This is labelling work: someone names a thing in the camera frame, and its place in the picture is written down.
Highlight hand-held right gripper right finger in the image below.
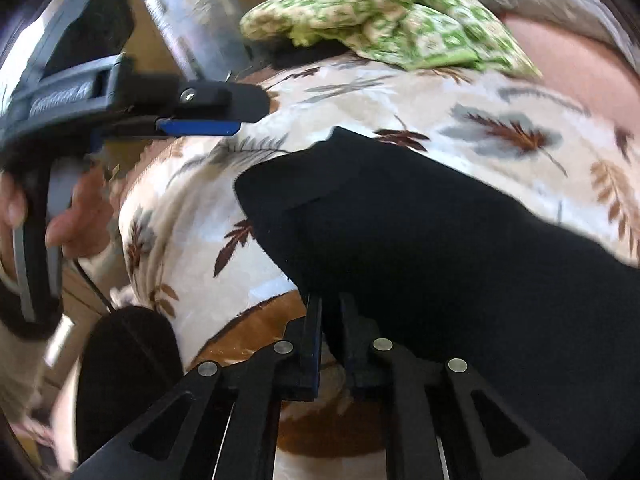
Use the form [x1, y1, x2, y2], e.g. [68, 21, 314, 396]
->
[340, 292, 588, 480]

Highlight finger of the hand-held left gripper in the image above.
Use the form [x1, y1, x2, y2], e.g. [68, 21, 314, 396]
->
[122, 74, 272, 138]

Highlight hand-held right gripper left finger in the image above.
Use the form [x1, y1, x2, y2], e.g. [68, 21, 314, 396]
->
[72, 294, 323, 480]

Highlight black pants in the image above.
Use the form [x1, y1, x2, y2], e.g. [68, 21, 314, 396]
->
[234, 126, 640, 480]

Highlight person's left hand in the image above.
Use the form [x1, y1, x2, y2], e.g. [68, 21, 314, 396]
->
[0, 167, 123, 263]

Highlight patterned glass door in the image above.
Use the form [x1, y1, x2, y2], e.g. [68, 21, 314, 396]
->
[125, 0, 251, 78]

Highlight leaf print blanket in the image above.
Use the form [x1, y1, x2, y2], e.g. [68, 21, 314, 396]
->
[117, 55, 640, 480]

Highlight dark cloth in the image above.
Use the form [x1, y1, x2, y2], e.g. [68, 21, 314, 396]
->
[75, 306, 184, 463]

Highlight green checked blanket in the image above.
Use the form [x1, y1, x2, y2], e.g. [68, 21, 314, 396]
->
[240, 0, 543, 78]

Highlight pink mattress sheet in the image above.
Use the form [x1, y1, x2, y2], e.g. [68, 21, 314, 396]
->
[502, 15, 640, 146]

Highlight thin black cable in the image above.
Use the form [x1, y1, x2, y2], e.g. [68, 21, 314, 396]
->
[74, 259, 115, 312]

